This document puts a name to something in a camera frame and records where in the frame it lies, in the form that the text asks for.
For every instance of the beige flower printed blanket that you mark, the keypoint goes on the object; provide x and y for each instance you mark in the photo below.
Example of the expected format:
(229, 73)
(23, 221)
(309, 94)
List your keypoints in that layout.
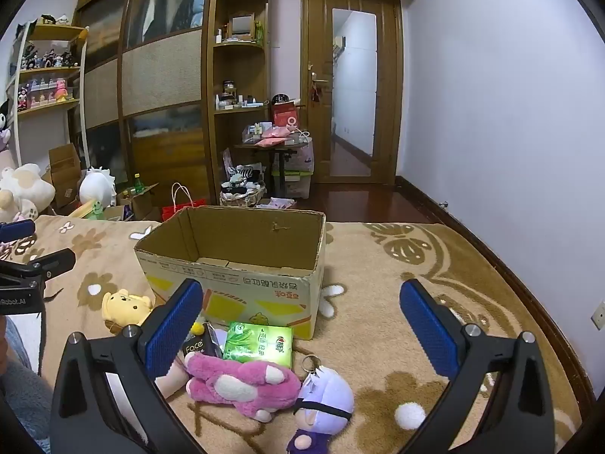
(378, 293)

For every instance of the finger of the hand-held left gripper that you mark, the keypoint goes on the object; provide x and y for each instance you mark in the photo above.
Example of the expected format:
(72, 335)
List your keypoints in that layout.
(16, 230)
(49, 262)

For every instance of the pink packet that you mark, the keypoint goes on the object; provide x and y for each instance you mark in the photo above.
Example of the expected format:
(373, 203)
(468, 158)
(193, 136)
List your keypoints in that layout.
(274, 135)

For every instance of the wooden corner shelf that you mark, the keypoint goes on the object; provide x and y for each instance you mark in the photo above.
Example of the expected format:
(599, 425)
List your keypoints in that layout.
(238, 56)

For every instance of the wall power socket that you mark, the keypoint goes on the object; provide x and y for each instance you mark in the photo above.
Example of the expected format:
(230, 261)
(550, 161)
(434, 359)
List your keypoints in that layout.
(599, 314)

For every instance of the red paper bag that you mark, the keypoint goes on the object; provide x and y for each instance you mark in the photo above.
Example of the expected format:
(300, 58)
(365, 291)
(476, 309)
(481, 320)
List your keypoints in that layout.
(182, 210)

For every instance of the small wooden table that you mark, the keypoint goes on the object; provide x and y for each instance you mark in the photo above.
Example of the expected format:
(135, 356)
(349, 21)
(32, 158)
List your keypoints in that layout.
(279, 151)

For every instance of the green frog toy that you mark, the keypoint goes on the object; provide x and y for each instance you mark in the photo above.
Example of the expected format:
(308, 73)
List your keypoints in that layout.
(98, 209)

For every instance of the striped plush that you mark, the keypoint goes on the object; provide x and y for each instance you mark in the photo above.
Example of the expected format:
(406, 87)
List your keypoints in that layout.
(246, 174)

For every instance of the white haired plush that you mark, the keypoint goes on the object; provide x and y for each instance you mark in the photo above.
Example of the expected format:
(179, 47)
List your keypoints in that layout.
(97, 187)

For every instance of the green bottle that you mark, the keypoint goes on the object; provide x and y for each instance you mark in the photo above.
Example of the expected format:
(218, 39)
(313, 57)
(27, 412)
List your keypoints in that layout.
(139, 183)

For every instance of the white dog plush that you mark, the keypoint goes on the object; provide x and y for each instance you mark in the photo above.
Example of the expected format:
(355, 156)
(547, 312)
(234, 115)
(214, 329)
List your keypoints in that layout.
(26, 189)

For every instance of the open brown cardboard box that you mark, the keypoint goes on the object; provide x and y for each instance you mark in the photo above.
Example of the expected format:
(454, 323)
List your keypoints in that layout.
(64, 170)

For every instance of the wooden door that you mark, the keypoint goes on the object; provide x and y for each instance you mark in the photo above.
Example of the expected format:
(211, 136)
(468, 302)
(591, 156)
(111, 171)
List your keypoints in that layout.
(319, 33)

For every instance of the pink bear plush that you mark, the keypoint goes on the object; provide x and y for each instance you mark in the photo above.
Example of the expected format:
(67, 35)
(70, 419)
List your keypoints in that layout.
(227, 378)

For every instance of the row of small figurines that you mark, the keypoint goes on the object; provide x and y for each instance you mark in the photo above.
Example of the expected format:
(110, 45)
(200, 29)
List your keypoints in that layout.
(45, 59)

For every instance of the black and white plush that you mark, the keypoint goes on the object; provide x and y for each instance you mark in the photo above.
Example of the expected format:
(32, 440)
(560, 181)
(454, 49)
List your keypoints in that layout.
(4, 123)

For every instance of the printed cardboard box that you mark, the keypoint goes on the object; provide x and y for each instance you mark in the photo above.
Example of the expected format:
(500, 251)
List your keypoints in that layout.
(264, 293)

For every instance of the cardboard box with bottles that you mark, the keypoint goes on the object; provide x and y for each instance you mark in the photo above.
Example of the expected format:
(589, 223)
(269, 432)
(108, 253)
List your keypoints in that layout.
(139, 203)

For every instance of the green tissue pack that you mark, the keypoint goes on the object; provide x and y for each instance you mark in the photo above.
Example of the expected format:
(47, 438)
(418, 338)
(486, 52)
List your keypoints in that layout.
(257, 343)

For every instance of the yellow bear plush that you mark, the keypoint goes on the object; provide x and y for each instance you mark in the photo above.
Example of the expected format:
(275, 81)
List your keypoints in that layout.
(125, 305)

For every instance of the woven basket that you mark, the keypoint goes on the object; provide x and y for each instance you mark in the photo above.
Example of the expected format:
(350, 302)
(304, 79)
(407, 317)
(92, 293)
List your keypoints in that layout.
(241, 196)

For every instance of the wooden sliding door wardrobe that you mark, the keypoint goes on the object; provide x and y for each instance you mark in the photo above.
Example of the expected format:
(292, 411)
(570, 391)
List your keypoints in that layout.
(160, 80)

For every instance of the red gift bag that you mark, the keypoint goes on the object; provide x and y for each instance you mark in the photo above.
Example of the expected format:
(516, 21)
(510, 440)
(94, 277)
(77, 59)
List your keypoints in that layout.
(285, 114)

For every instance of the black tissue pack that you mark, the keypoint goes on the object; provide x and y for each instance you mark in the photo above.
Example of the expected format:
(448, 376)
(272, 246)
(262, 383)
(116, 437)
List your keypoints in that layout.
(198, 343)

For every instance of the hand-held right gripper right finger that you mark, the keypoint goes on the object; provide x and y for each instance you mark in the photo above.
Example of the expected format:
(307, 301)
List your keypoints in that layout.
(427, 335)

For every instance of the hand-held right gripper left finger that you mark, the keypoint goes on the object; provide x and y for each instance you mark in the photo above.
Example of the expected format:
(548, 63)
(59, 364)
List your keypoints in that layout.
(175, 326)

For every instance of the clear plastic storage bin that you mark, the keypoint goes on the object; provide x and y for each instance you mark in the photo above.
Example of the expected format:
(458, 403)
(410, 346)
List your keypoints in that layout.
(298, 182)

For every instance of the white figurine rack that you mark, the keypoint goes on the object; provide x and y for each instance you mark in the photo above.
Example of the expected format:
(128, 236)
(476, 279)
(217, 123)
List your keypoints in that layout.
(82, 80)

